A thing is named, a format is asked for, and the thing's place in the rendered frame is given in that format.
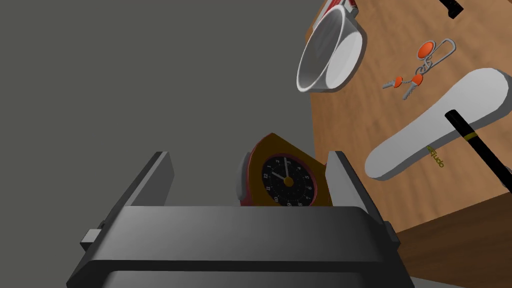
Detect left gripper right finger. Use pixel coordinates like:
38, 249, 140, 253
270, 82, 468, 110
324, 150, 370, 208

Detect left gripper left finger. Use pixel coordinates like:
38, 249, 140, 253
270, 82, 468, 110
123, 150, 176, 208

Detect orange alarm clock black dial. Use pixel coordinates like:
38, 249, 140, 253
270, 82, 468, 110
239, 132, 334, 208

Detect brown wooden table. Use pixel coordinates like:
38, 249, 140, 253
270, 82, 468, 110
303, 0, 512, 288

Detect white paddle-shaped object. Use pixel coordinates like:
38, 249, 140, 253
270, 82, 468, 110
364, 67, 511, 182

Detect white mug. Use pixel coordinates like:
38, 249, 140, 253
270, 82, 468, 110
295, 3, 368, 94

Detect black pen with yellow band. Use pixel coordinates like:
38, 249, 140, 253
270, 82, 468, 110
444, 109, 512, 190

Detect red and white object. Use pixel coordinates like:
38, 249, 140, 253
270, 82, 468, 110
324, 0, 360, 19

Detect small black object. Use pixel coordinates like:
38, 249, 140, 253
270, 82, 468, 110
438, 0, 465, 20

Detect orange key bunch with ring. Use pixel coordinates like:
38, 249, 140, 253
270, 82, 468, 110
381, 38, 457, 101

